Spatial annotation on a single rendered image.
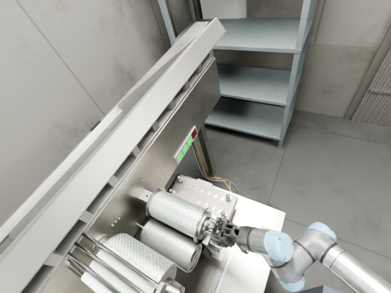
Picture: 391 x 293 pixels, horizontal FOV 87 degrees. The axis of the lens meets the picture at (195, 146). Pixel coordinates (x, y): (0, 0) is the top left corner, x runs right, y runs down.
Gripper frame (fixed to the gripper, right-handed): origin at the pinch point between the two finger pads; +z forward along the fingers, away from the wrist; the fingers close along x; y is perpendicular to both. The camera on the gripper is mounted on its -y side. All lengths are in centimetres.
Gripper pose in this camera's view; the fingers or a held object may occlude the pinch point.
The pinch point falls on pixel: (213, 231)
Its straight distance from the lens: 92.6
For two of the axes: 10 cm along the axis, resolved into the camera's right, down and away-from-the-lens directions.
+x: -4.5, 7.6, -4.7
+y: -7.1, -6.2, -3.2
